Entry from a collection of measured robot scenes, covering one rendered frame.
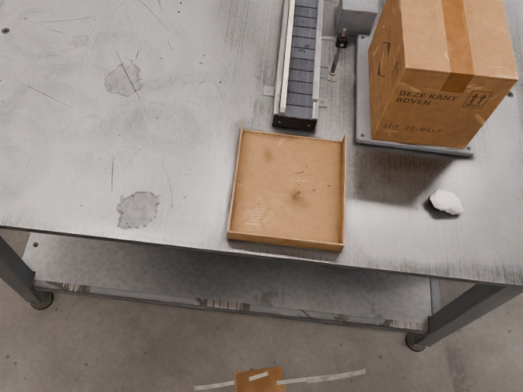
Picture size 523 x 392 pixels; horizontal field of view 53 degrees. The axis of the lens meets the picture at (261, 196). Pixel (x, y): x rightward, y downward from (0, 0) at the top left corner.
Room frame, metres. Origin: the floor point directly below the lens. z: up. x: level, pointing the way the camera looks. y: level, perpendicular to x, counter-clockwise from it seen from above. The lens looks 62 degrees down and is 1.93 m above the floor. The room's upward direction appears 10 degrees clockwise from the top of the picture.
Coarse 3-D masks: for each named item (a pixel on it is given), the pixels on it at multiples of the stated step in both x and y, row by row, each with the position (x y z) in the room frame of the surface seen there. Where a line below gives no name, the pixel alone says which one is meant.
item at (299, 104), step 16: (304, 0) 1.20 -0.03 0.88; (288, 16) 1.12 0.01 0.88; (304, 16) 1.13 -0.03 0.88; (304, 32) 1.08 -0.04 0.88; (304, 48) 1.02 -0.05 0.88; (304, 64) 0.96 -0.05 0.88; (288, 80) 0.90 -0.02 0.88; (304, 80) 0.91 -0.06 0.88; (288, 96) 0.85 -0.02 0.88; (304, 96) 0.86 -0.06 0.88; (288, 112) 0.80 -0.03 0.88; (304, 112) 0.81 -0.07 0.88
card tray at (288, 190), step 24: (240, 144) 0.71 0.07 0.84; (264, 144) 0.73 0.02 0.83; (288, 144) 0.74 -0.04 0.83; (312, 144) 0.75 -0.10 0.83; (336, 144) 0.76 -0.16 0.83; (240, 168) 0.65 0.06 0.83; (264, 168) 0.66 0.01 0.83; (288, 168) 0.67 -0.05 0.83; (312, 168) 0.68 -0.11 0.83; (336, 168) 0.69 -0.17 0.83; (240, 192) 0.58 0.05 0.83; (264, 192) 0.59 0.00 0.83; (288, 192) 0.60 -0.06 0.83; (312, 192) 0.61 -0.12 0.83; (336, 192) 0.63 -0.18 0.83; (240, 216) 0.52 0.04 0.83; (264, 216) 0.53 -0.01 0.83; (288, 216) 0.54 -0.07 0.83; (312, 216) 0.55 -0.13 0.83; (336, 216) 0.56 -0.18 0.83; (264, 240) 0.47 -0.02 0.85; (288, 240) 0.47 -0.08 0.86; (312, 240) 0.47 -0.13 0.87; (336, 240) 0.50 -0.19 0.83
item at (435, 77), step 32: (416, 0) 0.98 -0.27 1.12; (448, 0) 1.00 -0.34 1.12; (480, 0) 1.02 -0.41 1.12; (384, 32) 0.99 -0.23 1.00; (416, 32) 0.89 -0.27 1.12; (448, 32) 0.90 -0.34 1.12; (480, 32) 0.92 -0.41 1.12; (384, 64) 0.90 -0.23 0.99; (416, 64) 0.80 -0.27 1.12; (448, 64) 0.81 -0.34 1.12; (480, 64) 0.83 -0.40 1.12; (512, 64) 0.84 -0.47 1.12; (384, 96) 0.82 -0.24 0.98; (416, 96) 0.79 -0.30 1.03; (448, 96) 0.79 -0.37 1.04; (480, 96) 0.80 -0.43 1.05; (384, 128) 0.78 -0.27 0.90; (416, 128) 0.79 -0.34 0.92; (448, 128) 0.80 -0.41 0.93
